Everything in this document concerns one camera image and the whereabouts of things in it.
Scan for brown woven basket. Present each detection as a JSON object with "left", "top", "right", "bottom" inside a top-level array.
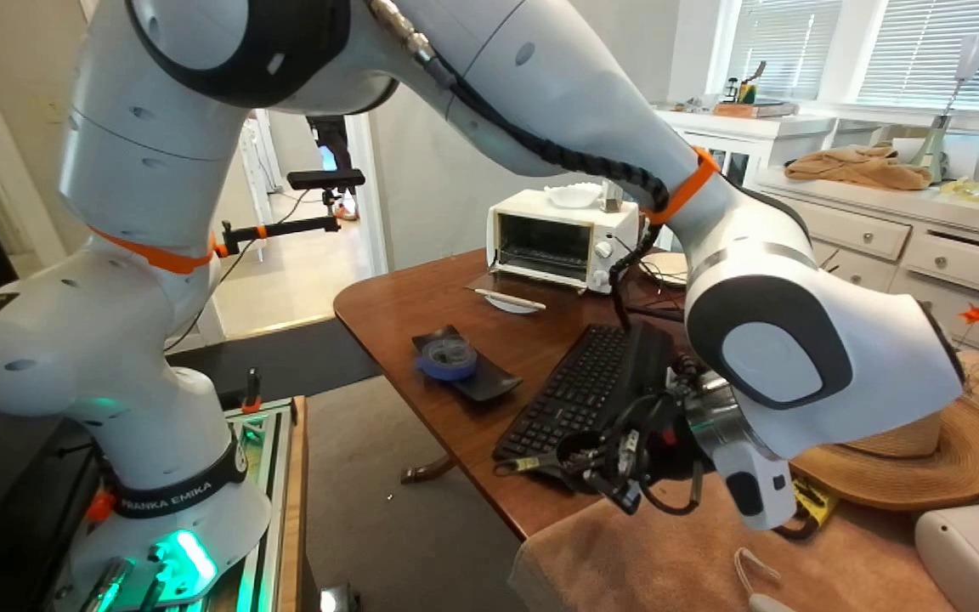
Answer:
[{"left": 781, "top": 143, "right": 935, "bottom": 194}]

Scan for white drawer dresser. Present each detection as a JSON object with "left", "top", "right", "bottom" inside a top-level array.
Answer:
[{"left": 781, "top": 168, "right": 979, "bottom": 360}]

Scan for white glass-door cabinet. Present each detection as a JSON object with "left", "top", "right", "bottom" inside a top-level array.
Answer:
[{"left": 652, "top": 105, "right": 835, "bottom": 198}]

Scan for white round plate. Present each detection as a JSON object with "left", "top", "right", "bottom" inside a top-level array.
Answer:
[{"left": 639, "top": 248, "right": 691, "bottom": 289}]

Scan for tray with utensils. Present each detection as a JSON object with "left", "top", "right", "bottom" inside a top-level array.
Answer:
[{"left": 713, "top": 58, "right": 802, "bottom": 122}]

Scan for white window blind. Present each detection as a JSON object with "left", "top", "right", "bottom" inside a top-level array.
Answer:
[
  {"left": 723, "top": 0, "right": 835, "bottom": 105},
  {"left": 857, "top": 0, "right": 979, "bottom": 114}
]

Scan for blue tape roll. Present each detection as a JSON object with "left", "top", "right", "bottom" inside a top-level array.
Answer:
[{"left": 416, "top": 337, "right": 483, "bottom": 386}]

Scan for black yellow hand tool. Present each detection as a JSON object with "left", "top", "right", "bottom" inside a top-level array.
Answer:
[{"left": 774, "top": 473, "right": 841, "bottom": 536}]

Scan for black rectangular tray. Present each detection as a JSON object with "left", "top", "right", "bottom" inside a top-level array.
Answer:
[{"left": 407, "top": 322, "right": 522, "bottom": 408}]

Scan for straw sun hat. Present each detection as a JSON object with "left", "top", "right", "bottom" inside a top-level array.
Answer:
[{"left": 788, "top": 390, "right": 979, "bottom": 516}]

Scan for white toaster oven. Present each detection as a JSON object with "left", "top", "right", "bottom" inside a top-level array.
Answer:
[{"left": 473, "top": 184, "right": 645, "bottom": 318}]

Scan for black computer keyboard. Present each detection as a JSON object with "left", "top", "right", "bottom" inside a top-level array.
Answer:
[{"left": 488, "top": 318, "right": 681, "bottom": 468}]

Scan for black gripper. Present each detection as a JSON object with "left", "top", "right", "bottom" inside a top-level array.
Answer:
[{"left": 562, "top": 386, "right": 707, "bottom": 507}]

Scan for black camera boom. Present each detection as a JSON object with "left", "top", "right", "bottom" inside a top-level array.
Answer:
[{"left": 213, "top": 164, "right": 369, "bottom": 258}]

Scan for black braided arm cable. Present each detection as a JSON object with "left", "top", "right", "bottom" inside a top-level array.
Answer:
[{"left": 366, "top": 0, "right": 681, "bottom": 332}]

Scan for tan terry towel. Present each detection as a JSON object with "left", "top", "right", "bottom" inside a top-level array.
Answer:
[{"left": 507, "top": 473, "right": 960, "bottom": 612}]

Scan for small glass jar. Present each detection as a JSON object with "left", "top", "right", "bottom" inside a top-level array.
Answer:
[{"left": 599, "top": 173, "right": 630, "bottom": 219}]

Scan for red handled clamp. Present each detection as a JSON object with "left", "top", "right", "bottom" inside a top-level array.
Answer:
[{"left": 237, "top": 365, "right": 267, "bottom": 418}]

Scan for tall silver vase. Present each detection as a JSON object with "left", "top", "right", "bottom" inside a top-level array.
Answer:
[{"left": 916, "top": 33, "right": 979, "bottom": 186}]

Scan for small brown floor object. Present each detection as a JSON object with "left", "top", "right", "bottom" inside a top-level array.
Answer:
[{"left": 399, "top": 453, "right": 460, "bottom": 490}]

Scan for white headset device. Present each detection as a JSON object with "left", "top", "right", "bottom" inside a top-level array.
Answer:
[{"left": 911, "top": 492, "right": 979, "bottom": 612}]

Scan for wooden aluminium robot stand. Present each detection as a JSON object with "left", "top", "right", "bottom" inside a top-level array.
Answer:
[{"left": 43, "top": 386, "right": 313, "bottom": 612}]

